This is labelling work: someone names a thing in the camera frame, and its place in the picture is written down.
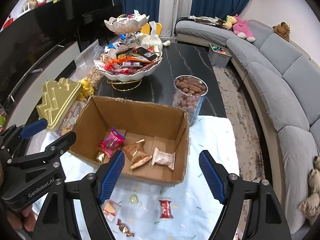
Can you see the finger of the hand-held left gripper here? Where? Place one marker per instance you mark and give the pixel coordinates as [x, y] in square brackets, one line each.
[57, 146]
[33, 128]

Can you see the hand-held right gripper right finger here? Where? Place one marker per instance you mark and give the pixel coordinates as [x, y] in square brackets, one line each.
[212, 177]

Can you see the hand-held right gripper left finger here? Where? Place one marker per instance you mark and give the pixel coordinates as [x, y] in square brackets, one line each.
[111, 177]

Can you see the clear orange pastry packet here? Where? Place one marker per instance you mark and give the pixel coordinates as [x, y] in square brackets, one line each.
[111, 208]

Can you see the small green candy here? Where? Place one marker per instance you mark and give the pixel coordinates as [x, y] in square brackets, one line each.
[134, 199]

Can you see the copper cracker bag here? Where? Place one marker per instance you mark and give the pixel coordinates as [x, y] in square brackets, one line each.
[133, 151]

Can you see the magenta snack packet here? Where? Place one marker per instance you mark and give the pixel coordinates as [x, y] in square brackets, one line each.
[112, 141]

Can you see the brown twist-wrapped candy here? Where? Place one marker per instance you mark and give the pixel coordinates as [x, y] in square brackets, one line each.
[124, 228]

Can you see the pale pink pastry packet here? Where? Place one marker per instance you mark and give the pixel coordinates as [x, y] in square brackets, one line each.
[163, 158]

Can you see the red candy packet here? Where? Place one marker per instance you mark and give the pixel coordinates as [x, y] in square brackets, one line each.
[165, 208]

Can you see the brown cardboard box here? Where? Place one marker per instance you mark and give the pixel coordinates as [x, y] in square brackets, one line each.
[150, 120]

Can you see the person's left hand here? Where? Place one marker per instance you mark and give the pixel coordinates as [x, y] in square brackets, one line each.
[25, 220]

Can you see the gold-lidded candy jar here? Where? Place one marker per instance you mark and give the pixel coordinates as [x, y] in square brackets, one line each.
[57, 100]

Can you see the light blue speckled tablecloth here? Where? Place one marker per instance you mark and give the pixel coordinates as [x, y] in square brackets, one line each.
[212, 140]

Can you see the worn patterned rug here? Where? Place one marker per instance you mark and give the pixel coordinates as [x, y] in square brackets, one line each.
[237, 105]

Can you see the clear bag of peanuts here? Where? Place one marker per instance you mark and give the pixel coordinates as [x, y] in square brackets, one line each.
[92, 76]

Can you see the black television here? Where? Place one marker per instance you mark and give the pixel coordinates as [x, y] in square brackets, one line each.
[32, 37]

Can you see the clear tub of nuts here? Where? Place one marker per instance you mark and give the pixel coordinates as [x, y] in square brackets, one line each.
[190, 87]

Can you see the white shell tiered snack stand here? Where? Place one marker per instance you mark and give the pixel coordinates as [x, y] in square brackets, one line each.
[125, 75]

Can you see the tan padded jacket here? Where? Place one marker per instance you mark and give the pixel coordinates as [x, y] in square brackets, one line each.
[312, 200]

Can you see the white red toy figure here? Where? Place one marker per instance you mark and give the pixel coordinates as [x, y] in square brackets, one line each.
[8, 21]

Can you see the pile of assorted snack packets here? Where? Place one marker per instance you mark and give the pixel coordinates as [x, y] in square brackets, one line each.
[127, 60]

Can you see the grey curved sofa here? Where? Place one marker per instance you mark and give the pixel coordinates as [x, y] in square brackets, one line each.
[275, 85]

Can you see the grey storage bin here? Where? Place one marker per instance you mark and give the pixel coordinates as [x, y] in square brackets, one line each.
[218, 58]

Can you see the black upright piano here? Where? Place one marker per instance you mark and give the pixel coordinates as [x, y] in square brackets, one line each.
[95, 17]

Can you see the gold white handbag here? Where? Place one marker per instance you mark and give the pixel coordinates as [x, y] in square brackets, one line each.
[35, 1]

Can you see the white plush toy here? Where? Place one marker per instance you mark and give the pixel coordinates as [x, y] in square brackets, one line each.
[153, 41]

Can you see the pink plush toy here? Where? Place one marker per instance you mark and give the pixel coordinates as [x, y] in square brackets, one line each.
[241, 27]

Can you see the yellow chair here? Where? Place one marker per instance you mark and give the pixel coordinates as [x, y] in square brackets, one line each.
[157, 27]

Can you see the yellow plush toy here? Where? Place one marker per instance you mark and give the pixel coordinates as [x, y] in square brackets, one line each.
[230, 21]

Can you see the striped clothes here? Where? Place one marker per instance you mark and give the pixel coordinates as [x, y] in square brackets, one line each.
[205, 20]

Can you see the brown plush toy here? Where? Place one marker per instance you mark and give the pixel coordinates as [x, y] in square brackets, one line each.
[281, 30]

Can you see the white sheer curtain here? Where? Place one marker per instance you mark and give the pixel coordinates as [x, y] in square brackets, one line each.
[175, 2]

